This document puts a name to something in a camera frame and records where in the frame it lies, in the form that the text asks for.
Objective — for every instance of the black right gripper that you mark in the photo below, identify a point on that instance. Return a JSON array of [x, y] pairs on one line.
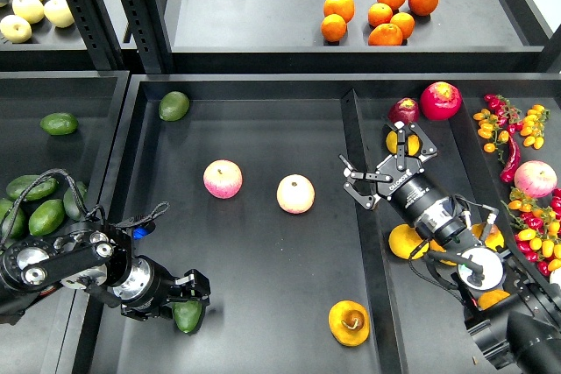
[[400, 179]]

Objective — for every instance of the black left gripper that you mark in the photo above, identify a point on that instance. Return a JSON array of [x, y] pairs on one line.
[[144, 292]]

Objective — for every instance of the dark green avocado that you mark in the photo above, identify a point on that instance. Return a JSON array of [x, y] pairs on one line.
[[187, 315]]

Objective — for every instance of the yellow pear under gripper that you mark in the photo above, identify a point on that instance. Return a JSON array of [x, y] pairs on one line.
[[389, 141]]

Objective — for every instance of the yellow pear right bin left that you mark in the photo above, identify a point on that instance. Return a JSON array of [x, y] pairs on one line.
[[402, 240]]

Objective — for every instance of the yellow pear bin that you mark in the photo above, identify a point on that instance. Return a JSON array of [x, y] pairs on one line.
[[402, 240], [490, 298], [434, 246], [494, 240]]

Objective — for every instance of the yellow pear right bin middle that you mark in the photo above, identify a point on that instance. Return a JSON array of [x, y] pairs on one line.
[[494, 240]]

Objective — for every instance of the dark avocado tray edge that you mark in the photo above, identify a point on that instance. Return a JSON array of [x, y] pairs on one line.
[[69, 202]]

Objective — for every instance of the yellow pear right bin bottom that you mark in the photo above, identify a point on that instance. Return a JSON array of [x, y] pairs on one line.
[[490, 298]]

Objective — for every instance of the dark avocado far left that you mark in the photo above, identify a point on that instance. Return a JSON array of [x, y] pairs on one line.
[[19, 226]]

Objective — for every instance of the green avocado top of bin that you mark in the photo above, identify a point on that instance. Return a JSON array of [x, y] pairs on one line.
[[173, 106]]

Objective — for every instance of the dark avocado left tray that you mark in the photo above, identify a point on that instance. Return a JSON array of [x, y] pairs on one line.
[[36, 187]]

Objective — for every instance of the green avocado left tray top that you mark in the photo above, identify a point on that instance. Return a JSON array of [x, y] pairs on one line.
[[59, 124]]

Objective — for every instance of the dark red apple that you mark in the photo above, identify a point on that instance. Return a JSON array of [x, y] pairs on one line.
[[405, 110]]

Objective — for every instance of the bright red apple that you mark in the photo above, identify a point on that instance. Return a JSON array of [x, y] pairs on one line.
[[440, 101]]

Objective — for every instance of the pale pink apple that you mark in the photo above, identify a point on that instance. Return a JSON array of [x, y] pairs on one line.
[[295, 194]]

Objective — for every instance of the red chili pepper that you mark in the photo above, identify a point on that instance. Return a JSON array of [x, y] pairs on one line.
[[508, 173]]

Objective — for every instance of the black centre bin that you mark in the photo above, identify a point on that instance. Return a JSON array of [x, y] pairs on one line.
[[274, 276]]

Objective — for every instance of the upper cherry tomato bunch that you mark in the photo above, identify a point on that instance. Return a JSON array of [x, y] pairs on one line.
[[500, 121]]

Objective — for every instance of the cherry tomato bunch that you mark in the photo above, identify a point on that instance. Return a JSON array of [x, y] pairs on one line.
[[536, 229], [500, 121]]

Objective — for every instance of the black left tray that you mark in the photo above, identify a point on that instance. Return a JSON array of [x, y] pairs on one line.
[[46, 339]]

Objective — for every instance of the pink red apple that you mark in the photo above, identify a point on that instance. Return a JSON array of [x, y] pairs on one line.
[[222, 178]]

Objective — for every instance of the orange front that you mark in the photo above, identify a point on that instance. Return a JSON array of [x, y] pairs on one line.
[[385, 35]]

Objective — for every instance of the orange right small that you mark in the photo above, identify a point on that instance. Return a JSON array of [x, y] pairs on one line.
[[405, 22]]

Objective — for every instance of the orange small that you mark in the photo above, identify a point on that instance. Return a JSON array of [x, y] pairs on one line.
[[378, 14], [405, 22]]

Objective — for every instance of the orange far left lower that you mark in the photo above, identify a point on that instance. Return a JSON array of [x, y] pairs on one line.
[[333, 28]]

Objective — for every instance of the pink apple right tray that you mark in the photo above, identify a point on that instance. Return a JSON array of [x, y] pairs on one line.
[[535, 178]]

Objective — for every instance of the orange centre small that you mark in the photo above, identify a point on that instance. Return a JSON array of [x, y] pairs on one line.
[[378, 14]]

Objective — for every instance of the lower cherry tomato bunch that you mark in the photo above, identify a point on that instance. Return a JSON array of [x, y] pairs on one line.
[[536, 229]]

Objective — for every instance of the orange far left upper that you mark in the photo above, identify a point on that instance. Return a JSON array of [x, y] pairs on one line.
[[344, 8]]

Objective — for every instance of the black bin divider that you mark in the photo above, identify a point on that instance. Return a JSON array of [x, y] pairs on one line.
[[379, 288]]

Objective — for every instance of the black shelf upright centre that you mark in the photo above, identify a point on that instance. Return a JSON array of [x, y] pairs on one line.
[[146, 22]]

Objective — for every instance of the black shelf upright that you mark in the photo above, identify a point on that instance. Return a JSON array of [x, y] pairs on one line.
[[93, 23], [146, 22]]

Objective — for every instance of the black shelf upright left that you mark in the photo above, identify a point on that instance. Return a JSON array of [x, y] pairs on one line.
[[93, 23]]

